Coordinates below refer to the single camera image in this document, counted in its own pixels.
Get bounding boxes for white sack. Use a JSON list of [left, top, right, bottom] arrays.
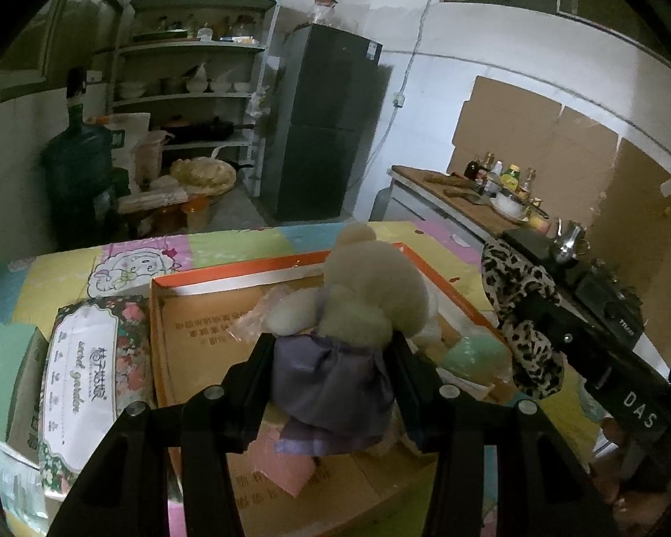
[[108, 112, 152, 181]]

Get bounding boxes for kitchen cleaver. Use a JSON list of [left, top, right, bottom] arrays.
[[444, 187, 491, 206]]

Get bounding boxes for floral tissue pack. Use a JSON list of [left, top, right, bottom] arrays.
[[36, 294, 156, 497]]

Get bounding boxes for dark grey refrigerator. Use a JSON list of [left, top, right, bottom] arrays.
[[260, 22, 395, 224]]

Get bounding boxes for pink paper bag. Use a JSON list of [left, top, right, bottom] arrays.
[[256, 419, 329, 497]]

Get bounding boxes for dark bottle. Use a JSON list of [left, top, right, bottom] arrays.
[[66, 66, 89, 125]]

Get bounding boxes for leopard print cloth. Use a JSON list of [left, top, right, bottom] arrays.
[[480, 238, 567, 402]]

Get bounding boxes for green tissue box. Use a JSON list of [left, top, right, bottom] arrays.
[[0, 321, 52, 466]]

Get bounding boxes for grey metal shelf unit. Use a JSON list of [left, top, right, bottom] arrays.
[[109, 0, 284, 198]]

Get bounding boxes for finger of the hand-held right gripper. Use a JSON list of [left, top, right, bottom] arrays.
[[522, 298, 606, 382]]

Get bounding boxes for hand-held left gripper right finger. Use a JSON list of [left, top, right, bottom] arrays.
[[388, 336, 610, 537]]

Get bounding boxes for mint green soft sponge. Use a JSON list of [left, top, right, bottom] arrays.
[[441, 332, 511, 388]]

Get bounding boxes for cardboard wall sheets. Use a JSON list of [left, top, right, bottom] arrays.
[[450, 75, 671, 359]]

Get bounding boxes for bag of flatbreads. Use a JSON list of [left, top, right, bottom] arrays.
[[170, 157, 237, 194]]

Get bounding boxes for metal kettle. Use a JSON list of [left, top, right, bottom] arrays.
[[550, 220, 591, 264]]

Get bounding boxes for blue water jug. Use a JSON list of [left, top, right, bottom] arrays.
[[41, 120, 116, 237]]

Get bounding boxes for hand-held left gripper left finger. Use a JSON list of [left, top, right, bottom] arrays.
[[47, 332, 279, 537]]

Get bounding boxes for black pan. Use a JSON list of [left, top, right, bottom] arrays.
[[164, 117, 254, 144]]

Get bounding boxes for white bowl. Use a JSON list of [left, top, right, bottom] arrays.
[[491, 196, 530, 219]]

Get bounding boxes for white plush toy purple dress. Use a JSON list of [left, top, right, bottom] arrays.
[[265, 222, 444, 458]]

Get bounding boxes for group of condiment bottles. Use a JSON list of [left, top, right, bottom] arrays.
[[463, 151, 541, 202]]

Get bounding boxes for black gas stove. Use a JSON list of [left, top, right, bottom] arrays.
[[503, 228, 580, 286]]

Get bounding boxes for orange cardboard box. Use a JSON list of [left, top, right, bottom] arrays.
[[148, 242, 511, 537]]

